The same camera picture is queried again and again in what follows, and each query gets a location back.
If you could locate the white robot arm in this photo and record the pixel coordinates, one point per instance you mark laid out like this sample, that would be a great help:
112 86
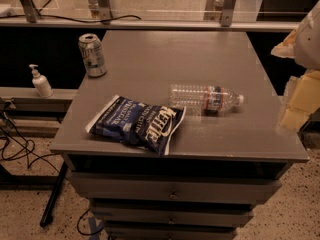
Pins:
303 43

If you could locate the grey metal railing frame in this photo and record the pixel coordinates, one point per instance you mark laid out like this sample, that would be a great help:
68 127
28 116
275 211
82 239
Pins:
228 15

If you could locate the white green soda can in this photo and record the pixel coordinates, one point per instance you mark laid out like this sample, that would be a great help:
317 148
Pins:
92 54

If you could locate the padded gripper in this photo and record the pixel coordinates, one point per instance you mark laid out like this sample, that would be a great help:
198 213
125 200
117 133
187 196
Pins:
309 40

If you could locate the white pump dispenser bottle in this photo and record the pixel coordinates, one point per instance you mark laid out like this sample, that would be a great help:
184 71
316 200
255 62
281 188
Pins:
40 82

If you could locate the black table leg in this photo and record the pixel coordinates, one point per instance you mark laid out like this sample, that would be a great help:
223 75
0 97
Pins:
47 217

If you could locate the grey drawer cabinet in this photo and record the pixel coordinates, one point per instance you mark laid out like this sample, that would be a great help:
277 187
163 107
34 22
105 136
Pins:
218 167

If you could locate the blue Kettle chip bag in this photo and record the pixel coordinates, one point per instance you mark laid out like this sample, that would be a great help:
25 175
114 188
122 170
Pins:
137 124

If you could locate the clear plastic water bottle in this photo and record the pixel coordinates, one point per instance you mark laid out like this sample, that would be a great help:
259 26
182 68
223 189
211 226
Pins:
198 99

